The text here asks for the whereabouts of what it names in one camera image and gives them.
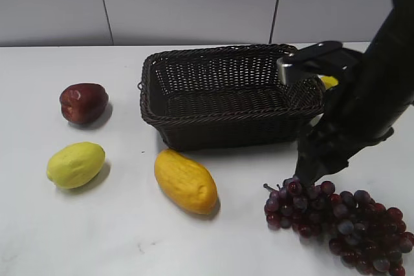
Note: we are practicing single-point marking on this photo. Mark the black woven basket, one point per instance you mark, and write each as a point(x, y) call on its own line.
point(225, 97)

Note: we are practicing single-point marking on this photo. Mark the orange yellow mango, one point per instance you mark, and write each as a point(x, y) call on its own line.
point(186, 182)

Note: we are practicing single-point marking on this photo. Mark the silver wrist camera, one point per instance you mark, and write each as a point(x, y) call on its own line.
point(327, 58)

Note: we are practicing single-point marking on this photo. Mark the yellow lemon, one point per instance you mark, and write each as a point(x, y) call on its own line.
point(75, 165)

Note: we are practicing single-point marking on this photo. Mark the purple grape bunch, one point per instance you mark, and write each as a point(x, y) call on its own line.
point(363, 233)

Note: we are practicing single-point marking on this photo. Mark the red apple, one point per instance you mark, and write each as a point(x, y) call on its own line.
point(83, 103)

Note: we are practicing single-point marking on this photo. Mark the yellow banana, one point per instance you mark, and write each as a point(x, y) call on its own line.
point(329, 82)

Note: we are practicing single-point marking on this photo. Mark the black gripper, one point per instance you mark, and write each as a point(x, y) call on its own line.
point(325, 149)

